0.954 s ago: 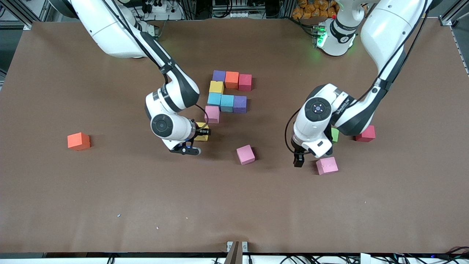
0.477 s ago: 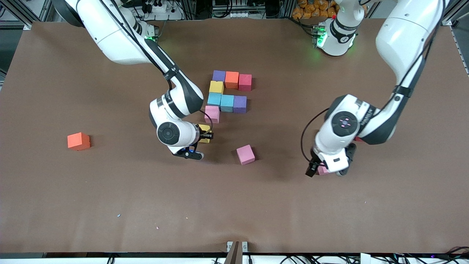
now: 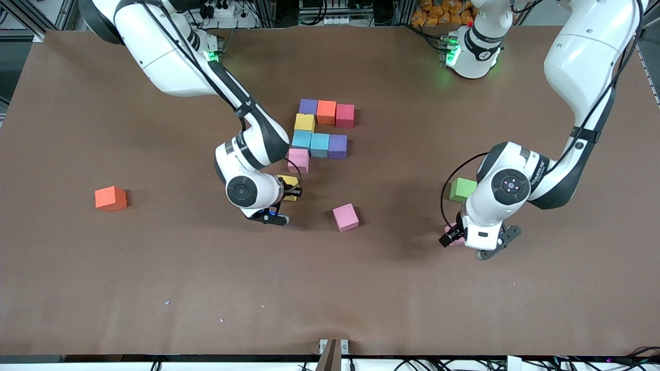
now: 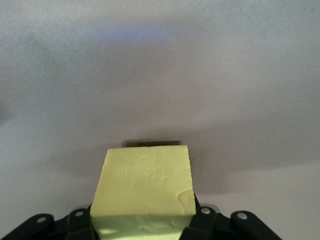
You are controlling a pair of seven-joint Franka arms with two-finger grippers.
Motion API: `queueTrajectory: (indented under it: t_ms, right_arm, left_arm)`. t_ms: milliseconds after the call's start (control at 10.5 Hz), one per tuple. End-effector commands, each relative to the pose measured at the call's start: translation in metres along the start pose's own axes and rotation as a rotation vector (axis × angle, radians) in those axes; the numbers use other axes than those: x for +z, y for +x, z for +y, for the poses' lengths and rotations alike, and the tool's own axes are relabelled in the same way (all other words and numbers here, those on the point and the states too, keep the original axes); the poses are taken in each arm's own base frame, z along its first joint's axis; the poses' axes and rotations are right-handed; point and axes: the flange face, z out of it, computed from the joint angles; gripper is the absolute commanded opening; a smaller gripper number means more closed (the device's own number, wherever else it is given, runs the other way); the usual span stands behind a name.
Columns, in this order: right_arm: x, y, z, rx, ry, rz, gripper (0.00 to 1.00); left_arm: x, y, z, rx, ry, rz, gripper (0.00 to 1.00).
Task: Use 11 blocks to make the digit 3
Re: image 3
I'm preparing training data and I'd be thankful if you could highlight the pink foam cube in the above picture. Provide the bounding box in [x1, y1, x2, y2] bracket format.
[332, 203, 360, 232]
[287, 148, 310, 174]
[444, 223, 466, 246]

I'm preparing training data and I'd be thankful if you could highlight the orange foam cube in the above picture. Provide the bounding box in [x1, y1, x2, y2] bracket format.
[94, 185, 128, 212]
[316, 100, 337, 126]

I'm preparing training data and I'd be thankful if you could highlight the green foam cube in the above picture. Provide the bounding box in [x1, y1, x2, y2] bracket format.
[449, 177, 478, 204]

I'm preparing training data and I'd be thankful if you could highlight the grey equipment rack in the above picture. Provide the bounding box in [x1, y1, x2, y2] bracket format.
[298, 0, 377, 26]

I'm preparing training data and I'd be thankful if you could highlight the white power strip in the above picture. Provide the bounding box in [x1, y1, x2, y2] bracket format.
[204, 0, 258, 29]

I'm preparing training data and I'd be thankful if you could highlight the bag of orange items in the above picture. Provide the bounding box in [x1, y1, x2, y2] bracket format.
[411, 0, 477, 27]

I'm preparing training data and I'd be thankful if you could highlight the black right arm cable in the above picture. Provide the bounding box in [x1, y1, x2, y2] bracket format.
[285, 159, 303, 195]

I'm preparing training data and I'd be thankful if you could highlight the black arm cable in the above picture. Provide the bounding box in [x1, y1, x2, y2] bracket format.
[440, 151, 490, 230]
[285, 159, 303, 195]

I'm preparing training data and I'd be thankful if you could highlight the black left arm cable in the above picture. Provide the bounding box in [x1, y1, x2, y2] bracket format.
[440, 151, 490, 230]

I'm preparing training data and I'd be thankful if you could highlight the metal clamp bracket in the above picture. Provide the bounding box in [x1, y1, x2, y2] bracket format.
[316, 338, 350, 371]

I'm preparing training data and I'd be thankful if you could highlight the aluminium frame strut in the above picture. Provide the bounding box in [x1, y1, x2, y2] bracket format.
[0, 0, 78, 43]
[618, 0, 660, 107]

